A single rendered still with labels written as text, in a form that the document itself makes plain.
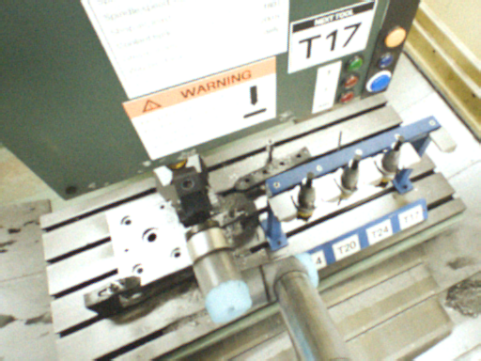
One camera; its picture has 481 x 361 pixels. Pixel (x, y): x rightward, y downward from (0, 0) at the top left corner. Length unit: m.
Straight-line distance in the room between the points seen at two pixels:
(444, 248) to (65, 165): 1.25
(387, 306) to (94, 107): 1.14
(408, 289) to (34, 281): 1.22
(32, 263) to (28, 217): 0.18
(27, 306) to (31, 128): 1.21
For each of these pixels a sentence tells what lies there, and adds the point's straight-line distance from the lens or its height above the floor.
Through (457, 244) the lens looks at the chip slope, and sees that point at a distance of 1.49.
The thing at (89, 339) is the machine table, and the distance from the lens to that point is 1.23.
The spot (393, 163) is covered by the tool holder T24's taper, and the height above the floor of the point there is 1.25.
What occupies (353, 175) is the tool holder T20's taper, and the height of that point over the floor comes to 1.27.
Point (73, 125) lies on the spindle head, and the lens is 0.41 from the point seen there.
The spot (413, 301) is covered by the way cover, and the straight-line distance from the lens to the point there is 1.40.
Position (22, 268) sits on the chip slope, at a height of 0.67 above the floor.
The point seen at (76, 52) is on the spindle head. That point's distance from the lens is 0.35.
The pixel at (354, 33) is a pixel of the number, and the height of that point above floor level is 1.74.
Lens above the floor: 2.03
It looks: 57 degrees down
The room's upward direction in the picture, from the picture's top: 4 degrees clockwise
